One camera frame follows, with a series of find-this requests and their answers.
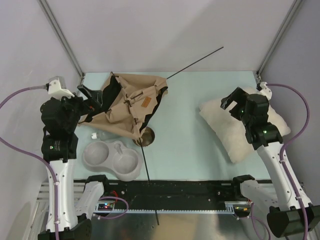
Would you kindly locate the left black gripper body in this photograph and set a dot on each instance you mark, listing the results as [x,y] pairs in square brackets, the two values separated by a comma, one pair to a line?
[74,106]

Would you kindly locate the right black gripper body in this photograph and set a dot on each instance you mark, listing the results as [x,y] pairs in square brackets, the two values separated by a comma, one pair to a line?
[246,118]

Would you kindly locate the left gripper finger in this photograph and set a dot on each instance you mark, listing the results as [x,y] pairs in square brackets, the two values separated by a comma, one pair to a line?
[89,117]
[93,97]

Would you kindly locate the beige fabric pet tent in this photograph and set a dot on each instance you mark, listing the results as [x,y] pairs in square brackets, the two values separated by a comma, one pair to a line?
[119,109]

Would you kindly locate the black tent pole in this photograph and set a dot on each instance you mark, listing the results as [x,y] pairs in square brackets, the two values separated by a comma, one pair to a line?
[188,66]
[145,164]

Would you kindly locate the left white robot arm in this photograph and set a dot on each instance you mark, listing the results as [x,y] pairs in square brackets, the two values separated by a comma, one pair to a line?
[68,220]

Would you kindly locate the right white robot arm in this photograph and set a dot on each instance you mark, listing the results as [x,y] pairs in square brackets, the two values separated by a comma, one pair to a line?
[290,211]

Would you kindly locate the grey double pet feeder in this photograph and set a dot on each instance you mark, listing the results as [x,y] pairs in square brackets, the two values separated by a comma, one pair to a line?
[115,158]

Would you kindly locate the steel pet bowl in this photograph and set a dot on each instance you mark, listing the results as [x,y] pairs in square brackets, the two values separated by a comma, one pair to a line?
[147,138]

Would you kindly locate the clear water bottle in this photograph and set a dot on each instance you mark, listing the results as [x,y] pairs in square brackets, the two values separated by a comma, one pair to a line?
[103,135]

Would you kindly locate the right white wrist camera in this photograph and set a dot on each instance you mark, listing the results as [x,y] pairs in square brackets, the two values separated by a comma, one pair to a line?
[263,88]

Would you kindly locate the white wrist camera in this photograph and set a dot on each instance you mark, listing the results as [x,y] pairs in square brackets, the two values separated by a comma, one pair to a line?
[263,88]
[57,88]

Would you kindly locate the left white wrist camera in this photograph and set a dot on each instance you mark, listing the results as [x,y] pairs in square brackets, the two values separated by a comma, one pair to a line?
[57,88]

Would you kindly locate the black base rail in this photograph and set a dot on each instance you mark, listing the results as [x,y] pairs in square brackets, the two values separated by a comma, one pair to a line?
[173,195]

